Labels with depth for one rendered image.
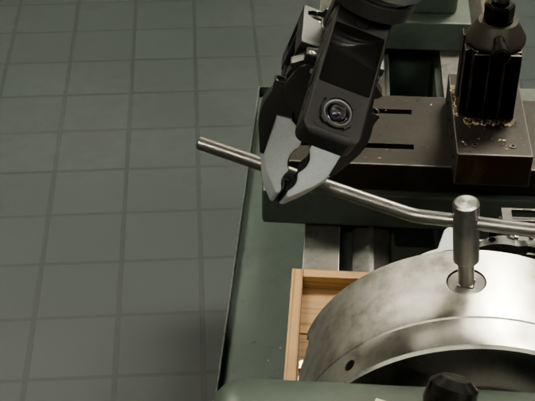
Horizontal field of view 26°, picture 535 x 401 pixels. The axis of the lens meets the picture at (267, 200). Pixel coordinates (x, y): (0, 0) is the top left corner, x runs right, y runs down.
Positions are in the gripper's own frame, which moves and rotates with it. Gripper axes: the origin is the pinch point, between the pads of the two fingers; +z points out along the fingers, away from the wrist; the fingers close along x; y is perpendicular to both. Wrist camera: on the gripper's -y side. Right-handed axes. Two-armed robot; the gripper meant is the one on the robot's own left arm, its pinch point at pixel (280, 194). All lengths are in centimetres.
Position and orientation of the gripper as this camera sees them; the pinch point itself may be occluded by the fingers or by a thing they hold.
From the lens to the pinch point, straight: 97.7
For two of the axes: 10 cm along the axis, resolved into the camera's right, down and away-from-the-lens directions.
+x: -9.4, -3.1, -1.6
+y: 0.7, -6.1, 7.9
